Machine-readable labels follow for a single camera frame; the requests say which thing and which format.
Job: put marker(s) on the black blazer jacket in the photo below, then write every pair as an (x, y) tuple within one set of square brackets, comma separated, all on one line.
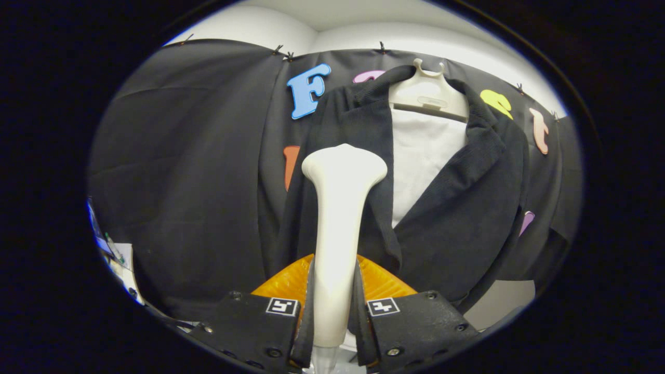
[(457, 218)]

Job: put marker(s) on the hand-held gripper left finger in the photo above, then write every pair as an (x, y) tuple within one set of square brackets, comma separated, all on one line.
[(305, 337)]

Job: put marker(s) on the white shirt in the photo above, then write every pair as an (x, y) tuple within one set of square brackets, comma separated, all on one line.
[(421, 156)]

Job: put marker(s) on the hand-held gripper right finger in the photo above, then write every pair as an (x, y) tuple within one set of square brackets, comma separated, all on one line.
[(363, 332)]

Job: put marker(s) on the white garment steamer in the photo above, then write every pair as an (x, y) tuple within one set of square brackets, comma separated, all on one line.
[(340, 234)]

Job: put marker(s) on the black backdrop cloth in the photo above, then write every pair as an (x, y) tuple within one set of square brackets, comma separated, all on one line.
[(182, 182)]

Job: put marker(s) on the grey cabinet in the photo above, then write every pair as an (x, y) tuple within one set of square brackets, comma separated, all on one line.
[(499, 304)]

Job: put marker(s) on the cream plastic hanger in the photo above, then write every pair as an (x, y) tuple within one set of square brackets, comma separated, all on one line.
[(426, 96)]

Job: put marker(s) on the row of black clips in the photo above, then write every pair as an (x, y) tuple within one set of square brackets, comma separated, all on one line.
[(382, 48)]

